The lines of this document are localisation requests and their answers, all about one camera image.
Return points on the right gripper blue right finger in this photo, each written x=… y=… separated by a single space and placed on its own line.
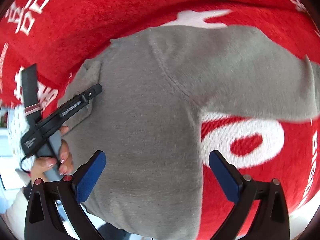
x=271 y=219

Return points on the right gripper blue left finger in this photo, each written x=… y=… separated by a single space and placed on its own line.
x=42 y=219

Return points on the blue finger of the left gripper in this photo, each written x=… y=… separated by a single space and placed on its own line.
x=32 y=107

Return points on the grey knit sweater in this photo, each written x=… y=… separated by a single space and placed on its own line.
x=170 y=96

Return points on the left hand with painted nails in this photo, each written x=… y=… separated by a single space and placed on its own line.
x=51 y=168

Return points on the white floral cloth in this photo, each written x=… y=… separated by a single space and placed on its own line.
x=17 y=127

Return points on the red wedding print blanket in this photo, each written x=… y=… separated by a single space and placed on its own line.
x=60 y=35

